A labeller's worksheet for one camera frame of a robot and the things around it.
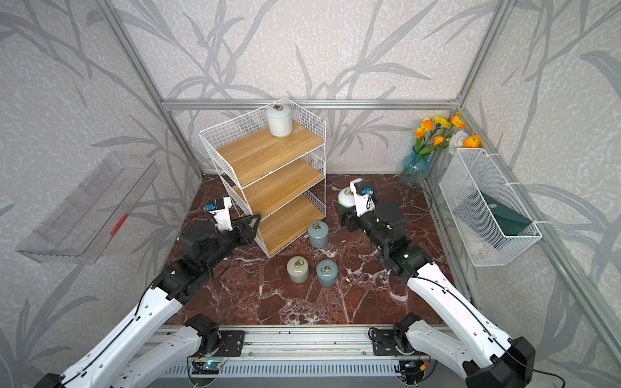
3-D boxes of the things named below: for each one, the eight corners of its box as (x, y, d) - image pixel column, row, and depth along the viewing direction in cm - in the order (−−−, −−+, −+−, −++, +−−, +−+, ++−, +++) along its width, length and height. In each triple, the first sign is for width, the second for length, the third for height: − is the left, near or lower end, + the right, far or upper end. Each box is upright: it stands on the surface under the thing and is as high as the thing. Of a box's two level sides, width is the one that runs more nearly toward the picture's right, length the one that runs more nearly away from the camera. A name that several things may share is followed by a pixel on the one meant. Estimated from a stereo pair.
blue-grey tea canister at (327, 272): (317, 286, 87) (316, 277, 80) (317, 268, 92) (316, 257, 85) (337, 286, 87) (338, 277, 80) (337, 268, 92) (338, 257, 85)
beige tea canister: (288, 284, 88) (285, 275, 81) (290, 265, 92) (287, 255, 86) (308, 284, 88) (306, 275, 81) (309, 265, 92) (307, 255, 86)
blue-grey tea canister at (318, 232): (309, 248, 97) (308, 237, 90) (310, 233, 101) (309, 221, 94) (328, 248, 97) (328, 237, 90) (328, 233, 101) (328, 221, 94)
